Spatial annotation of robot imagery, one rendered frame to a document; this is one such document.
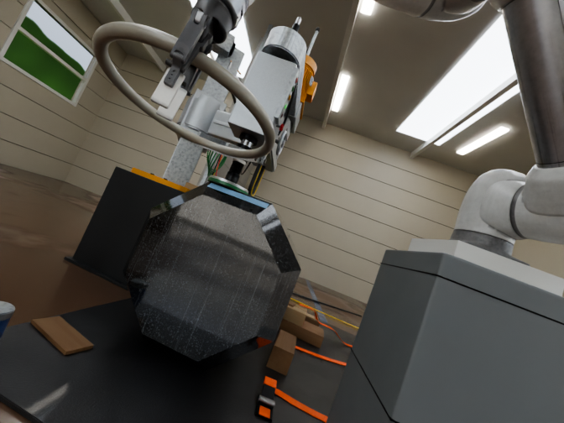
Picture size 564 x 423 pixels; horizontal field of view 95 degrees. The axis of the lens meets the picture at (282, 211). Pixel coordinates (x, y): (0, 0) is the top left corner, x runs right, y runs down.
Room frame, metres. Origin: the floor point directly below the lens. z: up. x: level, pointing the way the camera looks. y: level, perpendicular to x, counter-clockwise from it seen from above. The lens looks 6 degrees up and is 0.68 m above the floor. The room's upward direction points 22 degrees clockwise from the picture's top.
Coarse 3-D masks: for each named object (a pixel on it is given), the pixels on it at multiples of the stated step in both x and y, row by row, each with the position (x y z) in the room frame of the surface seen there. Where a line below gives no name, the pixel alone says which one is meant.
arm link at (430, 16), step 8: (440, 0) 0.58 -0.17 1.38; (448, 0) 0.57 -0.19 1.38; (456, 0) 0.56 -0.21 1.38; (464, 0) 0.56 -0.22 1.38; (472, 0) 0.55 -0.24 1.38; (480, 0) 0.55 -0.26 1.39; (432, 8) 0.59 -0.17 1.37; (440, 8) 0.59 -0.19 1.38; (448, 8) 0.59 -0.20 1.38; (456, 8) 0.58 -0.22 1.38; (464, 8) 0.58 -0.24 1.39; (472, 8) 0.59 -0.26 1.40; (424, 16) 0.62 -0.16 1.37; (432, 16) 0.62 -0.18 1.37; (440, 16) 0.62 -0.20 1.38; (448, 16) 0.62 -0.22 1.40; (456, 16) 0.62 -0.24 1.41; (464, 16) 0.63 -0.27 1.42
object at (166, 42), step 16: (96, 32) 0.51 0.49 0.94; (112, 32) 0.48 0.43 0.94; (128, 32) 0.46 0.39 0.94; (144, 32) 0.45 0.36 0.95; (160, 32) 0.45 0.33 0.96; (96, 48) 0.56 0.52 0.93; (160, 48) 0.47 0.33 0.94; (112, 64) 0.64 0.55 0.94; (192, 64) 0.48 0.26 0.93; (208, 64) 0.47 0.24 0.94; (112, 80) 0.68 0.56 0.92; (224, 80) 0.49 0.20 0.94; (128, 96) 0.75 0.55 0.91; (240, 96) 0.52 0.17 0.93; (256, 112) 0.56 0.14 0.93; (176, 128) 0.88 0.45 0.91; (272, 128) 0.63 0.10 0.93; (208, 144) 0.91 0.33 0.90; (272, 144) 0.70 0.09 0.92
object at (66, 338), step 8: (32, 320) 1.09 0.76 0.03; (40, 320) 1.11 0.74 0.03; (48, 320) 1.13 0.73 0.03; (56, 320) 1.15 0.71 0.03; (64, 320) 1.17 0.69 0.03; (40, 328) 1.07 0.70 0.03; (48, 328) 1.08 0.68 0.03; (56, 328) 1.10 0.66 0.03; (64, 328) 1.12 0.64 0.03; (72, 328) 1.14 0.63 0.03; (48, 336) 1.05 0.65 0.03; (56, 336) 1.06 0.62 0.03; (64, 336) 1.07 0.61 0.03; (72, 336) 1.09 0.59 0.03; (80, 336) 1.11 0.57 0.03; (56, 344) 1.02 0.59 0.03; (64, 344) 1.03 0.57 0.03; (72, 344) 1.05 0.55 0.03; (80, 344) 1.06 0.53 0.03; (88, 344) 1.08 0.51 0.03; (64, 352) 1.00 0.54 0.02; (72, 352) 1.02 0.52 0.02
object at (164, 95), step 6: (162, 78) 0.43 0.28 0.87; (180, 78) 0.44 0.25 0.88; (162, 84) 0.43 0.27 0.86; (180, 84) 0.44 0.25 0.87; (156, 90) 0.43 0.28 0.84; (162, 90) 0.43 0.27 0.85; (168, 90) 0.44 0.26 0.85; (174, 90) 0.44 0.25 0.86; (156, 96) 0.43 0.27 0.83; (162, 96) 0.43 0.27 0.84; (168, 96) 0.44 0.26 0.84; (174, 96) 0.44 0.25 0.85; (156, 102) 0.43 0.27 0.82; (162, 102) 0.43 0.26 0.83; (168, 102) 0.44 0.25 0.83
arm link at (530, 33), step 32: (512, 0) 0.48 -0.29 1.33; (544, 0) 0.45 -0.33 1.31; (512, 32) 0.51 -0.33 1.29; (544, 32) 0.47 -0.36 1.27; (544, 64) 0.49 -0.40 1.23; (544, 96) 0.51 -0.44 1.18; (544, 128) 0.54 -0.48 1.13; (544, 160) 0.57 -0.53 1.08; (544, 192) 0.57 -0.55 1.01; (512, 224) 0.68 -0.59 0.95; (544, 224) 0.60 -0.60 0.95
